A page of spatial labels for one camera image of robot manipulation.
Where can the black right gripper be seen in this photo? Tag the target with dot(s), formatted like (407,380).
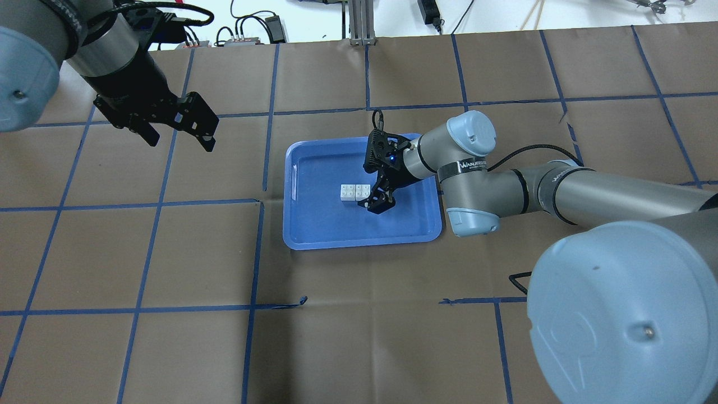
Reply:
(400,175)

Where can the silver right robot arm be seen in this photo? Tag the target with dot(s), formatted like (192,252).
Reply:
(624,312)

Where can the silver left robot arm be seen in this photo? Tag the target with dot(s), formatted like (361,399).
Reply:
(107,43)

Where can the black power adapter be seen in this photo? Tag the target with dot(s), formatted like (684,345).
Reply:
(430,13)

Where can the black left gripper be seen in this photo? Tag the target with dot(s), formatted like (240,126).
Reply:
(130,81)

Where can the aluminium frame post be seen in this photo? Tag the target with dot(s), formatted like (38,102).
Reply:
(361,22)

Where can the white block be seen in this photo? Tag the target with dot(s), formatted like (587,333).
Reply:
(347,192)
(362,191)

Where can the blue plastic tray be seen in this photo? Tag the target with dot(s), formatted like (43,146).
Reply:
(316,218)

